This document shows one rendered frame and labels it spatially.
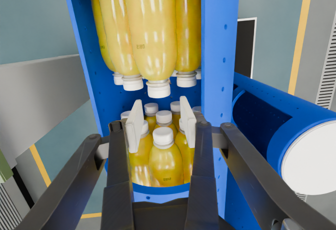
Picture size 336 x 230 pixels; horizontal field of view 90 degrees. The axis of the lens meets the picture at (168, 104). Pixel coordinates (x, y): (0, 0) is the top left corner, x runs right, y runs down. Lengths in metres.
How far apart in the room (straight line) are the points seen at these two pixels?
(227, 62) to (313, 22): 1.65
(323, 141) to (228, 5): 0.52
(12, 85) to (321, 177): 1.08
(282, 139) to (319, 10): 1.42
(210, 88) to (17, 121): 0.69
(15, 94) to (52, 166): 1.46
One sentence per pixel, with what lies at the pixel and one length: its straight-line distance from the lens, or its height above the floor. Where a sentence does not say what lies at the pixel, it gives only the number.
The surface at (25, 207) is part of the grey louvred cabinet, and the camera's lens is 2.50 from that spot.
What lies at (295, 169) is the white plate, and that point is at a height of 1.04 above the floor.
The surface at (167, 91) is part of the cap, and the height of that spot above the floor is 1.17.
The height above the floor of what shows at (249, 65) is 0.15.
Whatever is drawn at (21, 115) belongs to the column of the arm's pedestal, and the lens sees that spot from 0.81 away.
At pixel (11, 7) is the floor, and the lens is 1.81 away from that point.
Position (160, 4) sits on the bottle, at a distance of 0.25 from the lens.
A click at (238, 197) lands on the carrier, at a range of 1.16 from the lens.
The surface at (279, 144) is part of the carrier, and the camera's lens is 0.65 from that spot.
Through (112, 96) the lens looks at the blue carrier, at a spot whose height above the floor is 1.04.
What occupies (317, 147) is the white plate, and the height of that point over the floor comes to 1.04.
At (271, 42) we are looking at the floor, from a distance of 1.70.
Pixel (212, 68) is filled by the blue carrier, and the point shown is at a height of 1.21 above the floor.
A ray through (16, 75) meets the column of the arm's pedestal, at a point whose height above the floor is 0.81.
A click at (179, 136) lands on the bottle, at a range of 0.37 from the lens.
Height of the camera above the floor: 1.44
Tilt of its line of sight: 70 degrees down
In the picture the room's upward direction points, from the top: 173 degrees clockwise
